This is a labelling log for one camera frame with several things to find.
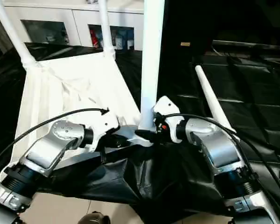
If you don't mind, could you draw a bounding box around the grey metal bar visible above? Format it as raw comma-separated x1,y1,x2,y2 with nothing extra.
211,39,280,51

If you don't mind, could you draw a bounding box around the white plastic table leg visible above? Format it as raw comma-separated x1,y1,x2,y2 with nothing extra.
194,64,238,135
137,0,167,134
97,0,117,58
0,0,38,68

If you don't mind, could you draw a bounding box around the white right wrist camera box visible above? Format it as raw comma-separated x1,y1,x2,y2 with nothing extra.
152,95,185,144

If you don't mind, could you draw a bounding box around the white plastic table top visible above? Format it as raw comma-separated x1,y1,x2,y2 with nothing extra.
0,49,155,183

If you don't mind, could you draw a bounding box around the white glass-door cabinet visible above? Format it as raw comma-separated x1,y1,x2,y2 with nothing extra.
3,0,146,51

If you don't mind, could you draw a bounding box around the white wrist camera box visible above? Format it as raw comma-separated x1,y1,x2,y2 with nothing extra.
152,95,185,144
90,109,120,153

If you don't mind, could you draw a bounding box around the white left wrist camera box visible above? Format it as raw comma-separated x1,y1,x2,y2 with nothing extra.
90,109,120,153

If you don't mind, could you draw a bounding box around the black mat cloth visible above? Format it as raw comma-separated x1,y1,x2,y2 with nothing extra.
0,42,280,220

